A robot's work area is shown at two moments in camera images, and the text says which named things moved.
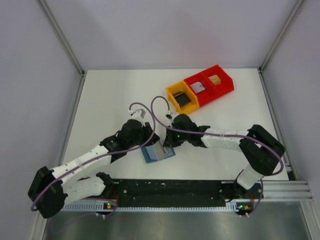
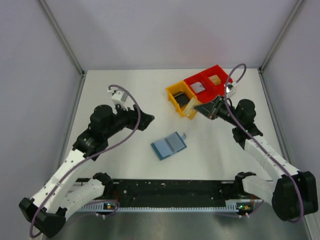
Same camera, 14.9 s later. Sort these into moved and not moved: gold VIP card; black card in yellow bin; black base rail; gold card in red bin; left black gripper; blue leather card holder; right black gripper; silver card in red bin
Moved: left black gripper; gold VIP card; blue leather card holder; right black gripper
Not moved: black card in yellow bin; black base rail; silver card in red bin; gold card in red bin
